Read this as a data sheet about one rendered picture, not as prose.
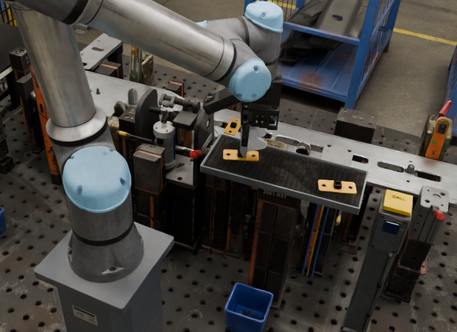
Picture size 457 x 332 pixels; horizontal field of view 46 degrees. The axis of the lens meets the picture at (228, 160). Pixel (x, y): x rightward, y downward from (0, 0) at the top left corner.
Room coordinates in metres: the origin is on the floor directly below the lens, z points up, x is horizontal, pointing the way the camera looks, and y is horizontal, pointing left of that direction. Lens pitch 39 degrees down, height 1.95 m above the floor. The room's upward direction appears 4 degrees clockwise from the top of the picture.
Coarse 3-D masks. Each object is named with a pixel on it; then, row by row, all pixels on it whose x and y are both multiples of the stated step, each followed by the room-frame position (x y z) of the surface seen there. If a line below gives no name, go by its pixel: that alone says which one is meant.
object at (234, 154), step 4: (224, 152) 1.02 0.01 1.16; (228, 152) 1.02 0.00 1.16; (232, 152) 1.02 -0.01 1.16; (236, 152) 1.02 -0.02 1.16; (240, 152) 1.02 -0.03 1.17; (248, 152) 1.02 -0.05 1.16; (252, 152) 1.03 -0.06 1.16; (256, 152) 1.03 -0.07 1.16; (224, 156) 1.00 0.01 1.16; (228, 156) 1.00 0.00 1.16; (232, 156) 1.00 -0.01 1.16; (236, 156) 1.00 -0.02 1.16; (240, 156) 1.00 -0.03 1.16; (248, 156) 1.01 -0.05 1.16; (256, 156) 1.01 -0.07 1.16; (228, 160) 0.99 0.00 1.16; (232, 160) 0.99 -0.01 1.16; (236, 160) 0.99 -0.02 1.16; (240, 160) 0.99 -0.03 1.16; (244, 160) 0.99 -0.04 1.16; (248, 160) 1.00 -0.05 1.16; (252, 160) 1.00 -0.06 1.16; (256, 160) 1.00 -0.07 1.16
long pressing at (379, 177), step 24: (96, 96) 1.47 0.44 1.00; (120, 96) 1.48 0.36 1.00; (216, 120) 1.39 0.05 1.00; (288, 144) 1.29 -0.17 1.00; (312, 144) 1.30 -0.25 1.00; (336, 144) 1.31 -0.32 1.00; (360, 144) 1.32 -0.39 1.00; (360, 168) 1.20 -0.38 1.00; (432, 168) 1.23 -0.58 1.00; (456, 168) 1.24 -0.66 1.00; (408, 192) 1.11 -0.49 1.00; (456, 192) 1.13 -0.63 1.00
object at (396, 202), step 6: (390, 192) 0.92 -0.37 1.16; (396, 192) 0.92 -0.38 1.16; (384, 198) 0.90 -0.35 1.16; (390, 198) 0.90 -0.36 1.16; (396, 198) 0.90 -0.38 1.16; (402, 198) 0.90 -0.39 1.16; (408, 198) 0.91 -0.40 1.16; (384, 204) 0.88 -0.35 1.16; (390, 204) 0.88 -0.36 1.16; (396, 204) 0.88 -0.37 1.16; (402, 204) 0.88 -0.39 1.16; (408, 204) 0.89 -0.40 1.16; (390, 210) 0.87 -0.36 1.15; (396, 210) 0.87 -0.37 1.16; (402, 210) 0.87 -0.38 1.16; (408, 210) 0.87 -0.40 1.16
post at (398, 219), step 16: (384, 224) 0.87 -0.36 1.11; (400, 224) 0.86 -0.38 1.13; (384, 240) 0.86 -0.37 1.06; (400, 240) 0.86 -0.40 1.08; (368, 256) 0.88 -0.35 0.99; (384, 256) 0.87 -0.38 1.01; (368, 272) 0.87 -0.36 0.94; (384, 272) 0.86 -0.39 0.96; (368, 288) 0.87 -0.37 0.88; (352, 304) 0.88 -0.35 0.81; (368, 304) 0.87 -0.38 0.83; (352, 320) 0.87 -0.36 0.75; (368, 320) 0.86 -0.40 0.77
